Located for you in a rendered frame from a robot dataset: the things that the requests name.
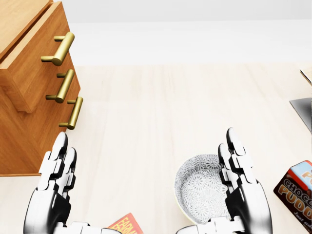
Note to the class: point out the wooden cabinet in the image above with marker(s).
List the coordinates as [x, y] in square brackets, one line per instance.
[14, 151]

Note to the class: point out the red printed food box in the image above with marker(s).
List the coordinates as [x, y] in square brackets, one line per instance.
[125, 225]

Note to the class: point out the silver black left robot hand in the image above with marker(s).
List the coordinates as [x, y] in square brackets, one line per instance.
[45, 209]

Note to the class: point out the brown chocolate pudding box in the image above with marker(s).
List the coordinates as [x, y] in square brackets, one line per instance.
[295, 195]

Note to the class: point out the pale printed box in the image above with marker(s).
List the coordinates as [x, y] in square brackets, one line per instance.
[307, 76]

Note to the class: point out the patterned black white bowl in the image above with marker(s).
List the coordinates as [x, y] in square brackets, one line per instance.
[195, 187]

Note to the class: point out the flat grey plate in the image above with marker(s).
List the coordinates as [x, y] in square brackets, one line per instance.
[304, 112]

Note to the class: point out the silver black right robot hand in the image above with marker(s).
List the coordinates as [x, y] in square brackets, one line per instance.
[251, 207]

